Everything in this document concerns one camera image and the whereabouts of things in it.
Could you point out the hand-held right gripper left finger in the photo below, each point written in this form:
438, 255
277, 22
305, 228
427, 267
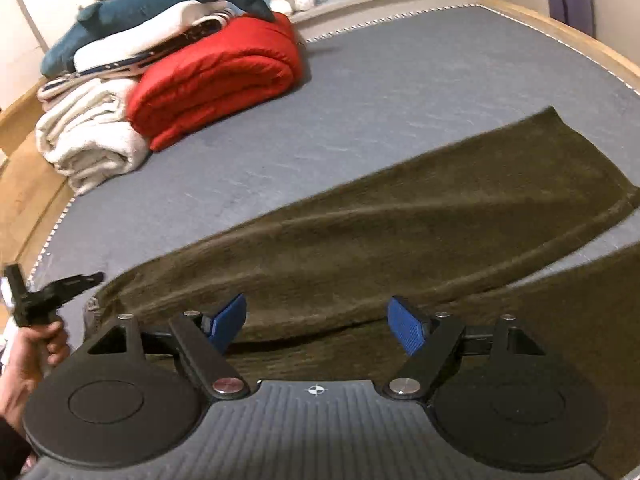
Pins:
227, 322

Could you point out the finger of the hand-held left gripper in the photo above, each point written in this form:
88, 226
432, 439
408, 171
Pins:
70, 287
16, 285

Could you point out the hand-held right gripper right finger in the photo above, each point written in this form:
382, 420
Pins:
406, 327

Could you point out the person's left hand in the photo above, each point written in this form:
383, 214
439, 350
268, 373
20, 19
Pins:
25, 370

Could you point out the white folded blanket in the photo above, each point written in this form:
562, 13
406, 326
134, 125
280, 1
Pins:
90, 140

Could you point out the navy white patterned cloth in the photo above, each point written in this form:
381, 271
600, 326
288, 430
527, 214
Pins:
120, 64

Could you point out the grey quilted bed mattress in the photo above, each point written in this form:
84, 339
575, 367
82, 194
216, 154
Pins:
400, 90

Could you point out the red folded quilt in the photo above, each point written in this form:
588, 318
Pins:
215, 80

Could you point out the white pillow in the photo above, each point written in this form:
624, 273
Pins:
145, 35

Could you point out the blue shark plush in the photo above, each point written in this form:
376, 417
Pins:
130, 7

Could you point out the purple folded mat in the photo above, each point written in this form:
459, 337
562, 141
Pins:
570, 0

